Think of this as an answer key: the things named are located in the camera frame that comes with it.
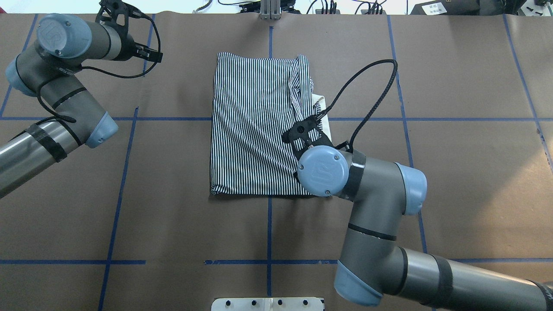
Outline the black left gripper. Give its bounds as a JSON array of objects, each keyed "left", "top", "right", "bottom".
[{"left": 131, "top": 43, "right": 163, "bottom": 63}]

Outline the blue white striped polo shirt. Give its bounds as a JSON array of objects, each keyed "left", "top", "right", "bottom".
[{"left": 210, "top": 52, "right": 324, "bottom": 196}]

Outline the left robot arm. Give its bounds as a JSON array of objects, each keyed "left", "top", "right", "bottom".
[{"left": 1, "top": 10, "right": 163, "bottom": 197}]

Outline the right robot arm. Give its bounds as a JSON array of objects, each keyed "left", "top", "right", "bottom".
[{"left": 294, "top": 145, "right": 552, "bottom": 311}]

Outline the brown paper table cover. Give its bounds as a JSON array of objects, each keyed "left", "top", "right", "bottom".
[{"left": 1, "top": 12, "right": 552, "bottom": 311}]

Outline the blue tape line lengthwise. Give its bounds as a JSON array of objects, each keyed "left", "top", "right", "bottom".
[{"left": 386, "top": 15, "right": 427, "bottom": 253}]

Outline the grey box with label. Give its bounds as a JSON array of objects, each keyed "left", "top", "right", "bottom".
[{"left": 409, "top": 0, "right": 480, "bottom": 16}]

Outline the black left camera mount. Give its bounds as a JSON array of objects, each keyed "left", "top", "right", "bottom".
[{"left": 95, "top": 0, "right": 146, "bottom": 38}]

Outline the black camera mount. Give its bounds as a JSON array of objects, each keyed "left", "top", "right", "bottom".
[
  {"left": 282, "top": 114, "right": 333, "bottom": 160},
  {"left": 95, "top": 0, "right": 146, "bottom": 38}
]

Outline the aluminium frame post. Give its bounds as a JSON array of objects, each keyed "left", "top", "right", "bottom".
[{"left": 259, "top": 0, "right": 282, "bottom": 20}]

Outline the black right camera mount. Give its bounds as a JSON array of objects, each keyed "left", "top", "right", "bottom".
[{"left": 282, "top": 114, "right": 333, "bottom": 160}]

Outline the black right camera cable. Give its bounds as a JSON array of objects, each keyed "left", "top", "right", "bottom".
[{"left": 315, "top": 59, "right": 399, "bottom": 152}]

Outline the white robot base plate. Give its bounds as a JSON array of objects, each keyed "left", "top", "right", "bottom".
[{"left": 211, "top": 297, "right": 325, "bottom": 311}]

